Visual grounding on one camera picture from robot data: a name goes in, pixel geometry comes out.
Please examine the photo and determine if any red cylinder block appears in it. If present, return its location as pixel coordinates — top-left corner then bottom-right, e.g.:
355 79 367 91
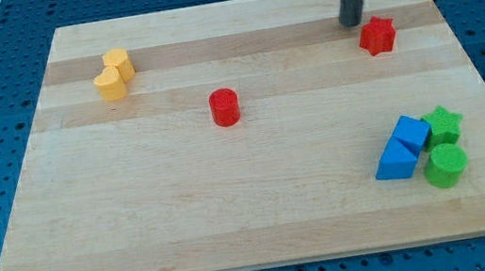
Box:
208 88 241 127

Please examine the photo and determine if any blue triangle block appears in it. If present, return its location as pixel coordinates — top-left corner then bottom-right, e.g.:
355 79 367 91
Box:
376 138 418 181

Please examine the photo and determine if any yellow heart block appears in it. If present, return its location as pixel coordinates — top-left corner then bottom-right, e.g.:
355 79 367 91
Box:
93 66 128 102

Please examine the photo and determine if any green star block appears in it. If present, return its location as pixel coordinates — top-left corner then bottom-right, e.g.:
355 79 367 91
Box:
421 105 463 152

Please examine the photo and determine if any green cylinder block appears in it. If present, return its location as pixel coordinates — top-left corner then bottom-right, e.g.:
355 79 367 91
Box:
424 143 468 189

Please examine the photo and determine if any blue cube block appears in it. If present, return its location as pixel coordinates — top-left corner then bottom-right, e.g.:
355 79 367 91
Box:
392 115 431 156

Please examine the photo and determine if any yellow hexagon block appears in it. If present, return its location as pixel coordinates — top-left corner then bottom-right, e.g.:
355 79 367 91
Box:
102 48 136 83

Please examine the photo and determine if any light wooden board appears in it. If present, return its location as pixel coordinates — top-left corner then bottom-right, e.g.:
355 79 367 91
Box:
0 0 485 271

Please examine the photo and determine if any red star block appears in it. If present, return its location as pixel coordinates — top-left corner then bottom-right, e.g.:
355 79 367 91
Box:
359 16 396 56

